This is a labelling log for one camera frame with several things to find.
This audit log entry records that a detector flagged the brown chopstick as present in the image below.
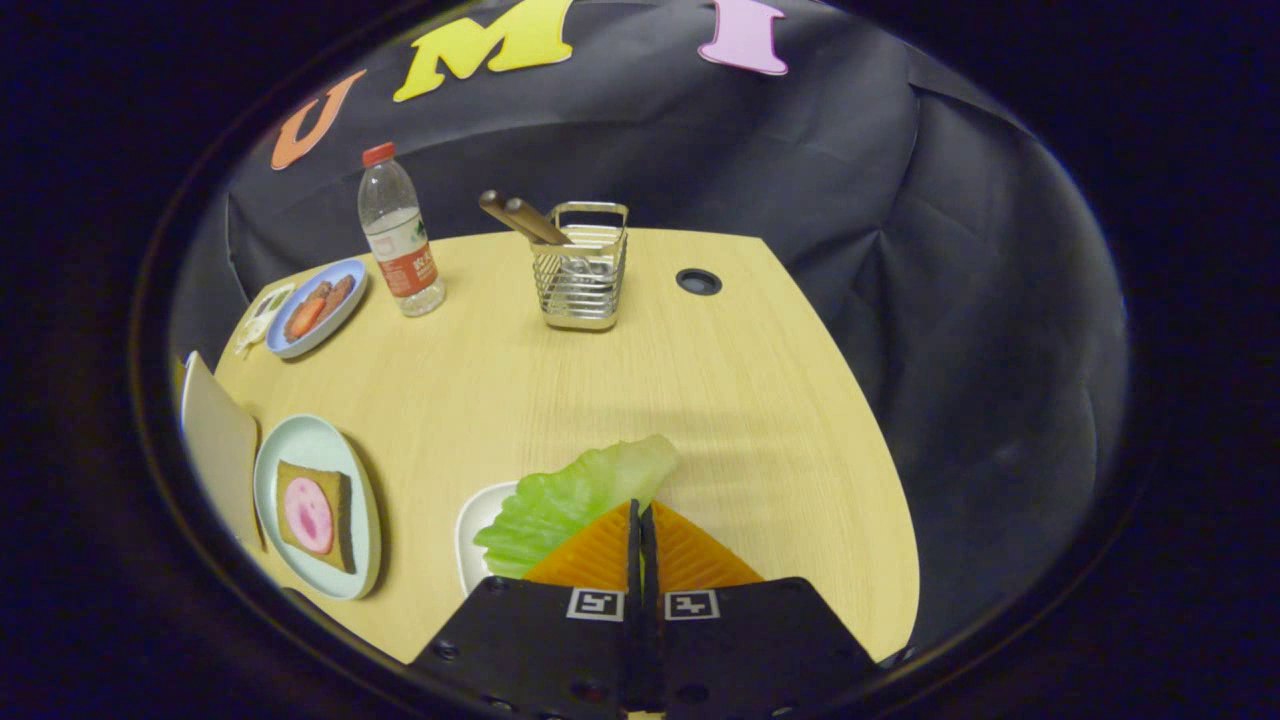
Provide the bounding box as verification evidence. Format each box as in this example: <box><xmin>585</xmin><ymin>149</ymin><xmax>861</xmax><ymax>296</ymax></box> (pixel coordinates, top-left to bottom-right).
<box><xmin>503</xmin><ymin>197</ymin><xmax>573</xmax><ymax>247</ymax></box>
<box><xmin>478</xmin><ymin>190</ymin><xmax>551</xmax><ymax>246</ymax></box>

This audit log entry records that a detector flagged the white divided tray with beans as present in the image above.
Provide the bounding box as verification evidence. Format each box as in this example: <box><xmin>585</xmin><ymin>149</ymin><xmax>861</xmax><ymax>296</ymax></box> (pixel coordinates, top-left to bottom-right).
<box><xmin>235</xmin><ymin>283</ymin><xmax>298</xmax><ymax>358</ymax></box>

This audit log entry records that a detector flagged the metal wire utensil holder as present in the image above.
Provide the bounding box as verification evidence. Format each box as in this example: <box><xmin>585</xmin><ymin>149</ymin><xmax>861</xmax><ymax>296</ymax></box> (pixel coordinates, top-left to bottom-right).
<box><xmin>529</xmin><ymin>201</ymin><xmax>630</xmax><ymax>332</ymax></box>

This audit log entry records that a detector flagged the pale green round plate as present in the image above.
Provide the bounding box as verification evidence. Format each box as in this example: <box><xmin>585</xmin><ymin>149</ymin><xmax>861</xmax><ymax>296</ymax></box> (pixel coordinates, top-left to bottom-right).
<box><xmin>252</xmin><ymin>413</ymin><xmax>382</xmax><ymax>602</ymax></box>

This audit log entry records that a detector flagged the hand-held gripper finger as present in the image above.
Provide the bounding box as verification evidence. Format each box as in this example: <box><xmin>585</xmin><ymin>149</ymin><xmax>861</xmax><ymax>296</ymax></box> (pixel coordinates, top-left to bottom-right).
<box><xmin>641</xmin><ymin>502</ymin><xmax>883</xmax><ymax>720</ymax></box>
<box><xmin>408</xmin><ymin>499</ymin><xmax>642</xmax><ymax>720</ymax></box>

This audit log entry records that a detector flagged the white square plate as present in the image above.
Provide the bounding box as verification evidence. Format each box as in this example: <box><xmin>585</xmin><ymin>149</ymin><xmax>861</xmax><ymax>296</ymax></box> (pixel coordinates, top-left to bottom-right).
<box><xmin>455</xmin><ymin>481</ymin><xmax>521</xmax><ymax>598</ymax></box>

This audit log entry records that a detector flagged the white toaster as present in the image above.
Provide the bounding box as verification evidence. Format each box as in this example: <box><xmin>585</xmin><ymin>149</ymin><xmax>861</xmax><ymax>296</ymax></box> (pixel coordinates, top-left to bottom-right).
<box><xmin>180</xmin><ymin>351</ymin><xmax>266</xmax><ymax>554</ymax></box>

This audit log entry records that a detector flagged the clear water bottle red cap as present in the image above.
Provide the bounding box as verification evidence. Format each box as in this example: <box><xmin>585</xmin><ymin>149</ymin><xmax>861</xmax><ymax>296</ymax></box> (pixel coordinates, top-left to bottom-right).
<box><xmin>357</xmin><ymin>142</ymin><xmax>447</xmax><ymax>318</ymax></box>

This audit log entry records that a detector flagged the blue round plate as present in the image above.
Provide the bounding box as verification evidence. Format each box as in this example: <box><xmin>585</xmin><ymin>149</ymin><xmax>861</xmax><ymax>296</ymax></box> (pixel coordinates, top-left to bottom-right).
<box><xmin>265</xmin><ymin>258</ymin><xmax>369</xmax><ymax>360</ymax></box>

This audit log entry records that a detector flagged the green lettuce leaf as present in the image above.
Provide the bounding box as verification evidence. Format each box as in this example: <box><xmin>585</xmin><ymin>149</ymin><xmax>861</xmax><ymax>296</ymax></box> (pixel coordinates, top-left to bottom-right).
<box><xmin>473</xmin><ymin>433</ymin><xmax>681</xmax><ymax>581</ymax></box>

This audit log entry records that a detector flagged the pink ham slice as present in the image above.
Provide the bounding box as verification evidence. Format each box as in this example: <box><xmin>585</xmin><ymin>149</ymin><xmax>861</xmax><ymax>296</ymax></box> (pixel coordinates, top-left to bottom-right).
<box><xmin>284</xmin><ymin>477</ymin><xmax>335</xmax><ymax>556</ymax></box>

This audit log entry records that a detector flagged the brown toast slice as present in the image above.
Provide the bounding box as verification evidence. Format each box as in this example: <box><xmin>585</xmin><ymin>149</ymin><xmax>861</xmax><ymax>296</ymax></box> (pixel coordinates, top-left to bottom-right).
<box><xmin>275</xmin><ymin>460</ymin><xmax>358</xmax><ymax>575</ymax></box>

